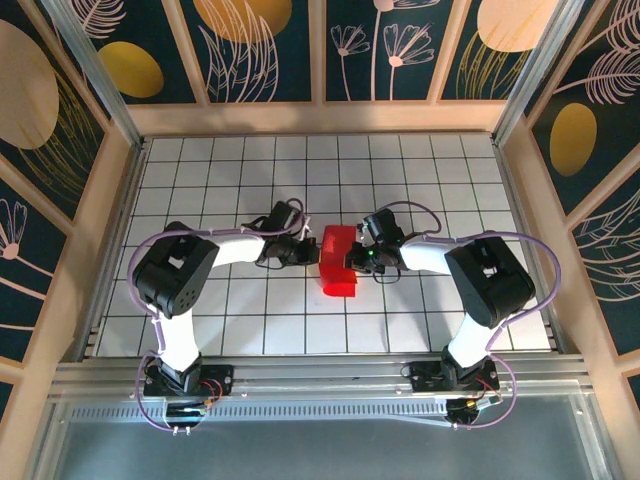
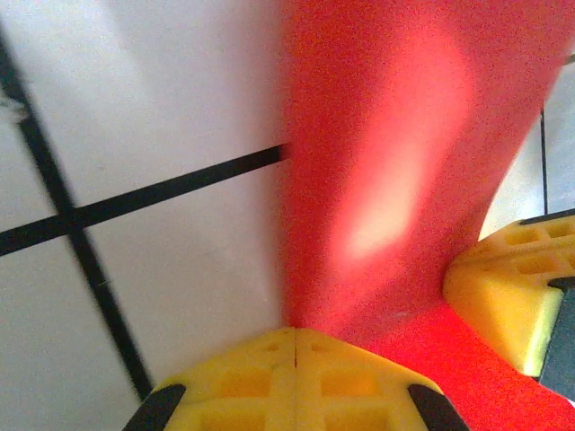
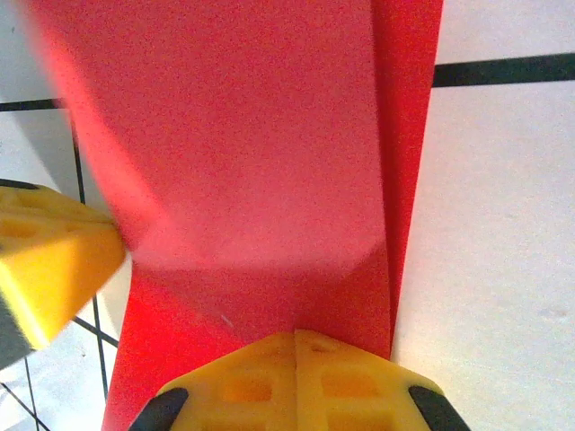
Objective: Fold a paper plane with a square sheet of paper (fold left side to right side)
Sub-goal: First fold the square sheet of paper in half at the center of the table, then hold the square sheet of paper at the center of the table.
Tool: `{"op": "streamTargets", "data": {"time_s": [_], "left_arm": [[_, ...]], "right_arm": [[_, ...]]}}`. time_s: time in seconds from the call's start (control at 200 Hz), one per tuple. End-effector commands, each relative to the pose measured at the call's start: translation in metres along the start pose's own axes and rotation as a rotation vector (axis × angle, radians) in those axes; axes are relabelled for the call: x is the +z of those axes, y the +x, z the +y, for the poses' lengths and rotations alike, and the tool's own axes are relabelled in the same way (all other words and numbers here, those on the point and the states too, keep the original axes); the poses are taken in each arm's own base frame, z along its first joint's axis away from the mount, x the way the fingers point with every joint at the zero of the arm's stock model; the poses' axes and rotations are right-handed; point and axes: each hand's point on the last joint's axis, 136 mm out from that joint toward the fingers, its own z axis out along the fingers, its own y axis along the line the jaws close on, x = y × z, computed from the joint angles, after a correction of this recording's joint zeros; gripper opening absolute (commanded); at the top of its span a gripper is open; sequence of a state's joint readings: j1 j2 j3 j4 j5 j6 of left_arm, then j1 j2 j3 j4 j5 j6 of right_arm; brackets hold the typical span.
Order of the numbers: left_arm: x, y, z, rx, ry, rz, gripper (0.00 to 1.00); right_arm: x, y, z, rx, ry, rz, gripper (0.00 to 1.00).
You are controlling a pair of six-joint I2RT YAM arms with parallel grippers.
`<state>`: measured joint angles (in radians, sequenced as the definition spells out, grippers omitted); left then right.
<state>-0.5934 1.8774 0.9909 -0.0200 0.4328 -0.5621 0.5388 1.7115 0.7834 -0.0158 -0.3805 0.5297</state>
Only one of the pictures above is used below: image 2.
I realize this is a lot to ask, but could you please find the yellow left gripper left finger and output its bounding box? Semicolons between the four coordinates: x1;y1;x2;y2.
122;326;296;431

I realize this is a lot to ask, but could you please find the red cloth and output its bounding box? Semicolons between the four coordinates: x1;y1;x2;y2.
275;0;575;431

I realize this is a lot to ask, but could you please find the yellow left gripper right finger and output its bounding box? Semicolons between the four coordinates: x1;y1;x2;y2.
294;326;472;431

